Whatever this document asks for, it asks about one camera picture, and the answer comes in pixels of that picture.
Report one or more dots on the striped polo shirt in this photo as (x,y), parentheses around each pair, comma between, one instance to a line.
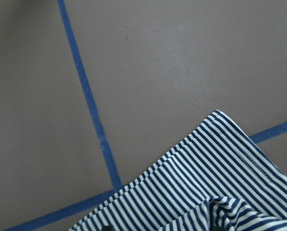
(215,178)

